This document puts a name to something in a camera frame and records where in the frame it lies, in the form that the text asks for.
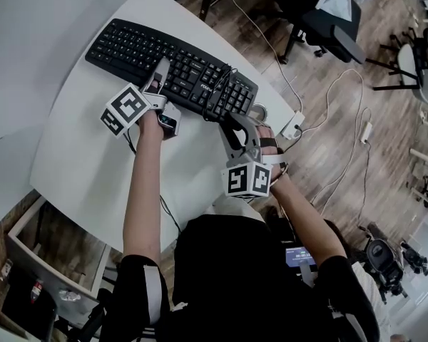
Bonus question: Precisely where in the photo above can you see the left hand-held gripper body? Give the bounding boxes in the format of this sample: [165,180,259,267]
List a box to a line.
[99,83,183,141]

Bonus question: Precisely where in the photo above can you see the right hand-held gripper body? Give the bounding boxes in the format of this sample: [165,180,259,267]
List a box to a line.
[220,146,273,199]

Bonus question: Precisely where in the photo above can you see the black keyboard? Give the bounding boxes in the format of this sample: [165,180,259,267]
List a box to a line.
[84,18,260,123]

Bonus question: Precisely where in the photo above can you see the person's left forearm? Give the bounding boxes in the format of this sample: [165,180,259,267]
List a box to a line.
[123,114,164,263]

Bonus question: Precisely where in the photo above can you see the person's right forearm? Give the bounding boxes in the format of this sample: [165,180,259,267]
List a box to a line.
[270,176,349,274]

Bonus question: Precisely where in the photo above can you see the person's right hand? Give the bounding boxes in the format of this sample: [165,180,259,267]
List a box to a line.
[255,123,290,189]

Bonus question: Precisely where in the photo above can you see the person's light trouser leg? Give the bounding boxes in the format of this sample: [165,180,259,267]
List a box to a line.
[213,194,265,224]

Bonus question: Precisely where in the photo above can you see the white power strip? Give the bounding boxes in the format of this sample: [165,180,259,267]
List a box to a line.
[359,121,374,144]
[280,110,306,140]

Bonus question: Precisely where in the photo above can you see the white table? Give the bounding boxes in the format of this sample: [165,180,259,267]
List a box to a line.
[29,0,300,255]

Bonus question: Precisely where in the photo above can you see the small screen device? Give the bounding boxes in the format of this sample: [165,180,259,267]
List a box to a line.
[284,246,317,269]

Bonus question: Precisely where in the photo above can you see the person's torso black shirt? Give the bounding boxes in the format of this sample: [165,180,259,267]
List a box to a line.
[110,214,382,342]

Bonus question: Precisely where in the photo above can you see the black office chair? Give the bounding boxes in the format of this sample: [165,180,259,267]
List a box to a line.
[272,0,367,66]

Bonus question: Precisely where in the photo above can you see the dark grey side table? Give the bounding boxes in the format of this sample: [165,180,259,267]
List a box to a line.
[5,194,111,329]

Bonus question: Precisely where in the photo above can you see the clear plastic water bottle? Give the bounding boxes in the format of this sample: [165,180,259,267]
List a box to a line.
[1,258,14,281]
[58,289,82,302]

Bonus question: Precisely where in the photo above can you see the red label water bottle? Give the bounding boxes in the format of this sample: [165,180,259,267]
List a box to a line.
[30,279,44,304]

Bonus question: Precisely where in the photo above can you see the round cable grommet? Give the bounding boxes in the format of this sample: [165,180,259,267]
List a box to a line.
[251,103,270,120]

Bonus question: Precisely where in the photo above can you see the white power cable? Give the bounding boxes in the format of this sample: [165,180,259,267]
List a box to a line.
[219,0,304,115]

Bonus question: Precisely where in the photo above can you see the white looped cable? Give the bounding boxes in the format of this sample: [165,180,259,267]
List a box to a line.
[299,68,365,206]

